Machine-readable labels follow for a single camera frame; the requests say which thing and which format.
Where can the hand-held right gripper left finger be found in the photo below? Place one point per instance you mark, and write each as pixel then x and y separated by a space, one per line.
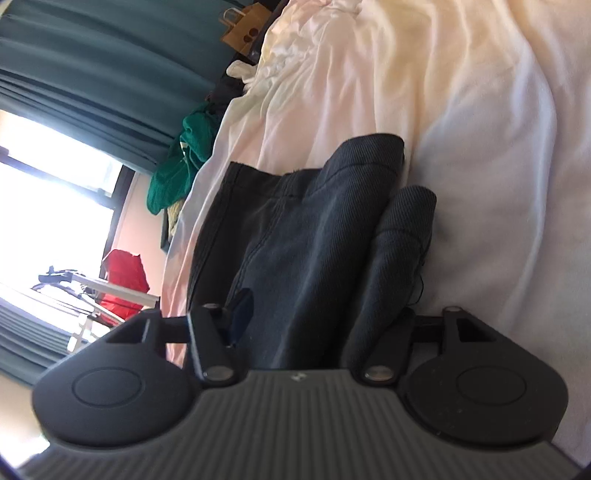
pixel 242 314

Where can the black pants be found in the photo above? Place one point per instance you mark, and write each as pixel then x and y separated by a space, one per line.
pixel 300 230

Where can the teal curtain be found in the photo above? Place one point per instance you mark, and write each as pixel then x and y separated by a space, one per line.
pixel 92 69
pixel 27 332

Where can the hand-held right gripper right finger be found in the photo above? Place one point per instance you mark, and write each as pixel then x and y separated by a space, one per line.
pixel 392 344

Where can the brown paper bag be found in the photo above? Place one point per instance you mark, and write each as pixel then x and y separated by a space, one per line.
pixel 244 27

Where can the bed with pastel duvet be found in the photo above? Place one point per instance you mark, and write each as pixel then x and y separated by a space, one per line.
pixel 485 138

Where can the white garment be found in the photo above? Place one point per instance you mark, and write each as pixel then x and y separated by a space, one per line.
pixel 241 71

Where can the green garment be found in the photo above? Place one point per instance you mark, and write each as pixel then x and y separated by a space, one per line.
pixel 184 152

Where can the dark garment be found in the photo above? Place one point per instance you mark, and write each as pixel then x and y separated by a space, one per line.
pixel 219 92

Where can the pale knit cloth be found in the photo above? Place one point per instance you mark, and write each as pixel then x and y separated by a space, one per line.
pixel 173 220

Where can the black-framed window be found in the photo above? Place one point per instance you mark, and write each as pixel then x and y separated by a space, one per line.
pixel 46 184

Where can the red garment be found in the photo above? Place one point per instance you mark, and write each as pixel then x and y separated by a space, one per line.
pixel 124 277

